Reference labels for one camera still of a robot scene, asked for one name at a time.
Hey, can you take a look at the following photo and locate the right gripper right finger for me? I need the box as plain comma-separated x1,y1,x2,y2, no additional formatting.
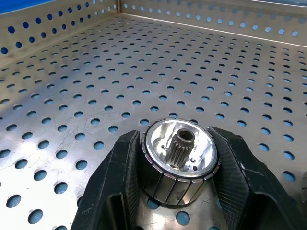
206,126,307,230

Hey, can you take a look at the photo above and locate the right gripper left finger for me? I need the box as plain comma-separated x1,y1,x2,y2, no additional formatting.
71,129,144,230

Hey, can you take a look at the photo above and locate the silver rotor with gear shaft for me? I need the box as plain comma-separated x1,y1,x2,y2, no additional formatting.
140,117,218,208

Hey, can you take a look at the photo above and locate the perforated metal tray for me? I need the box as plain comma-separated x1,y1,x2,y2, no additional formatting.
0,0,307,230

